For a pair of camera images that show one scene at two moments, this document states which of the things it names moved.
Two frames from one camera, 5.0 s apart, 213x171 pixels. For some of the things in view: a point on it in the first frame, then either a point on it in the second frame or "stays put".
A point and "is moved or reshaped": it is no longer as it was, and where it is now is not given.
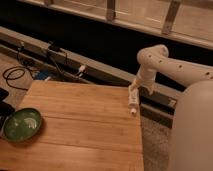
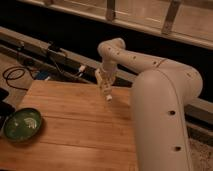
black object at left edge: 5,108 stays put
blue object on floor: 42,75 stays put
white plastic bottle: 133,98 is moved or reshaped
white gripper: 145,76 → 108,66
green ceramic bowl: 22,124 stays put
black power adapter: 53,46 stays put
